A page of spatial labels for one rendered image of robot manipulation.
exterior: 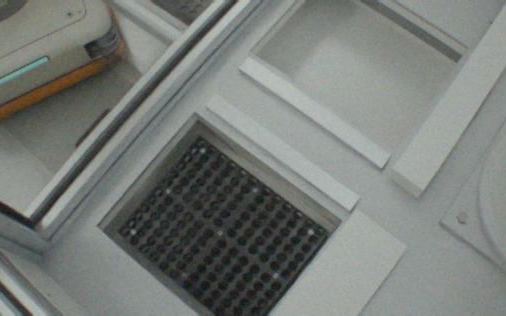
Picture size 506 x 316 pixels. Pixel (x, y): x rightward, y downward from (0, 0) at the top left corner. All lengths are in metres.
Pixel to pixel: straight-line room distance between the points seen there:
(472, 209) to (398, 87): 0.27
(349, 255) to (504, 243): 0.19
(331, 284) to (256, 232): 0.13
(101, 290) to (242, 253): 0.19
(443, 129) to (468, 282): 0.19
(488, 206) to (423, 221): 0.08
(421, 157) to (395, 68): 0.26
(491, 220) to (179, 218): 0.40
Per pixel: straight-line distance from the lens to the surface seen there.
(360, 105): 0.91
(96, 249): 0.76
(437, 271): 0.73
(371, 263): 0.71
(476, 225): 0.74
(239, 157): 0.87
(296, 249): 0.76
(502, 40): 0.83
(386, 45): 0.97
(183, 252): 0.77
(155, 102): 0.75
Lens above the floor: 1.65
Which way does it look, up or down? 69 degrees down
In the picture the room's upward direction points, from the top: 12 degrees counter-clockwise
